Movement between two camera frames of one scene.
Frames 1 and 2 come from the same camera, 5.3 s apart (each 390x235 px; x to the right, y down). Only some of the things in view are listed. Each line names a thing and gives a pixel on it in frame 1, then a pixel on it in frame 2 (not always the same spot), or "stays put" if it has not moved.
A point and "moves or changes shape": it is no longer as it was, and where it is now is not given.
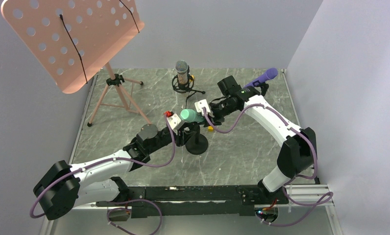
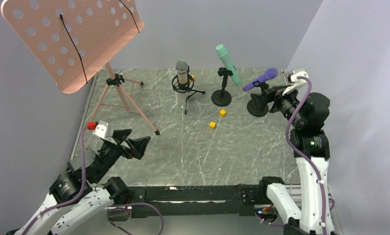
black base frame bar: (237, 200) stays put
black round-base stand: (198, 144) moves or changes shape
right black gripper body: (211, 112) -> (274, 98)
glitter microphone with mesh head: (182, 67) stays put
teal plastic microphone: (191, 115) -> (222, 52)
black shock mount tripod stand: (183, 88) stays put
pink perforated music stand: (75, 39) stays put
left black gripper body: (184, 129) -> (121, 144)
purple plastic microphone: (271, 74) stays put
